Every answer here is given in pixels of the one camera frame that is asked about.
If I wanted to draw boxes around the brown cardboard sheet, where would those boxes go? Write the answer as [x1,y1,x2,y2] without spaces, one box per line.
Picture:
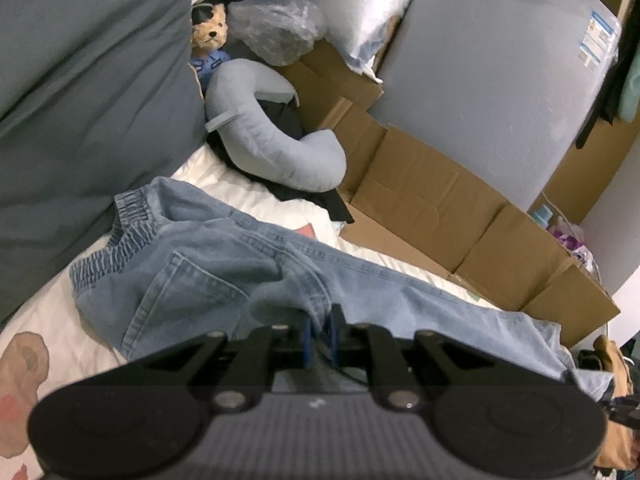
[300,100,621,348]

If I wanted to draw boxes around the brown cardboard box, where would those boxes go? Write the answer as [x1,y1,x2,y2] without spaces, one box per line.
[277,15,401,131]

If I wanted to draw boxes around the clear plastic bag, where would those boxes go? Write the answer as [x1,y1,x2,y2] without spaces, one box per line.
[227,0,328,67]

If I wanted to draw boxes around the slate grey pillow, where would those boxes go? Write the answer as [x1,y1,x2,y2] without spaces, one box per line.
[0,0,208,326]

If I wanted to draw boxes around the purple printed packet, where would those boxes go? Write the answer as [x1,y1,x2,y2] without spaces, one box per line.
[547,220,596,266]

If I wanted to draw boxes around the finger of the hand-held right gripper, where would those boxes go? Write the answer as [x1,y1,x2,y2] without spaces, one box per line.
[606,396,640,430]

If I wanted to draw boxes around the grey refrigerator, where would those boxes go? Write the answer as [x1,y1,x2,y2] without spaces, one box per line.
[367,0,626,213]

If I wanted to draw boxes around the teal hanging garment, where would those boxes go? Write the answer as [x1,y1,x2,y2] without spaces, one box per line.
[617,37,640,123]

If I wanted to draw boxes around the grey neck pillow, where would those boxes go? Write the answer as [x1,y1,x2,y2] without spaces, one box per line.
[204,58,348,193]

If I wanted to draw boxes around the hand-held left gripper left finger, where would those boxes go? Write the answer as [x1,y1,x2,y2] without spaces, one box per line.
[132,317,315,413]

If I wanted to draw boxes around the black hanging garment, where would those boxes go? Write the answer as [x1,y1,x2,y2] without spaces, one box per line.
[575,45,631,151]

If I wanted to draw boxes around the blue denim jeans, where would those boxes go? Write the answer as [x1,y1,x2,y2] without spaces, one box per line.
[69,176,616,401]

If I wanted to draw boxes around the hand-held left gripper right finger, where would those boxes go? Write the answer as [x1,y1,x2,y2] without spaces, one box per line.
[327,302,506,413]

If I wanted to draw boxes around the teddy bear plush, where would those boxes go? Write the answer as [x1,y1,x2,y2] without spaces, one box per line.
[190,2,232,91]

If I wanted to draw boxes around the bear printed cream blanket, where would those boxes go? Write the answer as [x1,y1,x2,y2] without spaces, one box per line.
[0,145,501,480]

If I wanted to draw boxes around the black lace cloth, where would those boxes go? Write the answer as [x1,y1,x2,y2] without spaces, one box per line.
[577,350,613,371]

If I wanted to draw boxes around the mustard folded cloth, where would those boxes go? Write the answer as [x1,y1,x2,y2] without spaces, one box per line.
[592,335,640,471]

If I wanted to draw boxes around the white pillow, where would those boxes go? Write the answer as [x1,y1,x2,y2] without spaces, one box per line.
[270,0,421,76]

